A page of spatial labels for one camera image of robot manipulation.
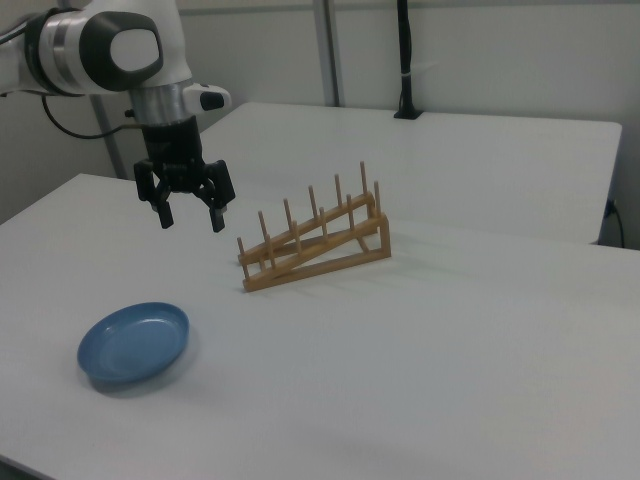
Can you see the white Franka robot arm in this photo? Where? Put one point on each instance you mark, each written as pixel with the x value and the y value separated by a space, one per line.
pixel 75 50

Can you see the blue round plate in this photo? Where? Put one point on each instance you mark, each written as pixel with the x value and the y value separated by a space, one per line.
pixel 132 345

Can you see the wooden plate rack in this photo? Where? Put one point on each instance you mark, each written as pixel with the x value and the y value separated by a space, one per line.
pixel 385 240

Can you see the grey partition post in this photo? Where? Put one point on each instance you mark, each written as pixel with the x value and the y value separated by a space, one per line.
pixel 327 50
pixel 112 150

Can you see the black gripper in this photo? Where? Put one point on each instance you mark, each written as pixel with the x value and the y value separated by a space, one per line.
pixel 170 142

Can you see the black camera pole white band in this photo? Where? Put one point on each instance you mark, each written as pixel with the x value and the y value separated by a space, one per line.
pixel 406 50

